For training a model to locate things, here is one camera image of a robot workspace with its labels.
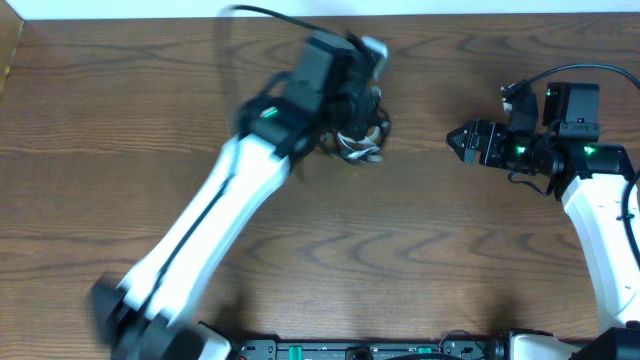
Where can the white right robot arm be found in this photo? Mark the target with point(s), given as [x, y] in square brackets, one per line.
[596, 185]

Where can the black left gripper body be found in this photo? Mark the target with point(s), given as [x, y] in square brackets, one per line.
[360, 118]

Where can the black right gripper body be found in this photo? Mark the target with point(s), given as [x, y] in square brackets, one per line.
[518, 151]

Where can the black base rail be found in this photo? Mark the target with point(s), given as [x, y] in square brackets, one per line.
[457, 346]

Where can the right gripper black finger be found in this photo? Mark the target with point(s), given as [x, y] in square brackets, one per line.
[466, 133]
[465, 154]

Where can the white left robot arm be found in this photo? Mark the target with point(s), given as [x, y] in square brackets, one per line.
[149, 314]

